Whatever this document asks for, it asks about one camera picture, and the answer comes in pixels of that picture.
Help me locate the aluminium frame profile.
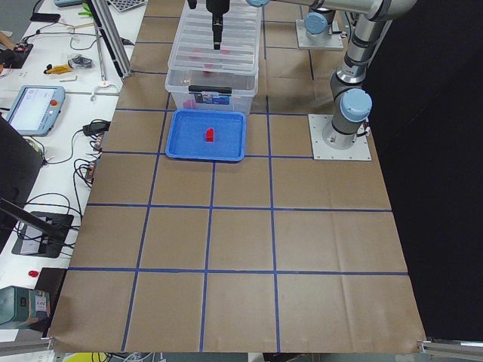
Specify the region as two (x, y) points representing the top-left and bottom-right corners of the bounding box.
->
(86, 0), (132, 78)

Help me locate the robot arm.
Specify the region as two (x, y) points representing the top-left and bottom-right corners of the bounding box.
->
(295, 1), (416, 150)
(205, 0), (329, 50)

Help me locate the clear plastic box lid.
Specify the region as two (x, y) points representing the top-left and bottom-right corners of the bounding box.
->
(168, 1), (262, 75)

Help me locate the teach pendant tablet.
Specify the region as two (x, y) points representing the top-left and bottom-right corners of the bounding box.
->
(6, 85), (65, 137)

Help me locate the green power supply box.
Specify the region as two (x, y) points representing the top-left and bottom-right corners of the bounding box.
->
(1, 286), (51, 330)

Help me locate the black monitor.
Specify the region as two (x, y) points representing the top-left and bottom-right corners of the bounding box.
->
(1, 117), (43, 251)

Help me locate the black box latch handle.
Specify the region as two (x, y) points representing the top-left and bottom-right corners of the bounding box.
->
(188, 84), (232, 95)

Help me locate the blue plastic tray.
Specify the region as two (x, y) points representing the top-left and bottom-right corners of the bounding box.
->
(165, 109), (247, 162)

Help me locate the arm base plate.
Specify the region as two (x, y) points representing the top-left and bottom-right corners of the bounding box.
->
(295, 20), (344, 51)
(308, 114), (372, 161)

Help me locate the clear plastic storage box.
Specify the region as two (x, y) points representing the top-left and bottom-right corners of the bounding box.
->
(165, 70), (258, 115)

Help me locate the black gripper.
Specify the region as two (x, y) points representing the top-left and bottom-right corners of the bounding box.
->
(187, 0), (230, 51)

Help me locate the red block carried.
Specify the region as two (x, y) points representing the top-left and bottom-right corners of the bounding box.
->
(205, 127), (214, 143)

